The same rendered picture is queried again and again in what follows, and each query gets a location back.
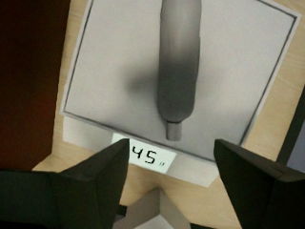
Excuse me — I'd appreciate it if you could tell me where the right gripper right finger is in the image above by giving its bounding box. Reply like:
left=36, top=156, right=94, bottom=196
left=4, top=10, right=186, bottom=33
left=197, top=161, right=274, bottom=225
left=213, top=138, right=305, bottom=229

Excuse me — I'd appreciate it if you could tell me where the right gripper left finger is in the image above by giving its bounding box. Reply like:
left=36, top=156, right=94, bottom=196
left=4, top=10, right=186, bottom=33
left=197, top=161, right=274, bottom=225
left=0, top=138, right=131, bottom=229

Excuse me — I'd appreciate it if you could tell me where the dark grey gas cylinder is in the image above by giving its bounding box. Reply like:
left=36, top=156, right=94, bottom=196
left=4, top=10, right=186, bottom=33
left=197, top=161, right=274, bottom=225
left=157, top=0, right=202, bottom=141

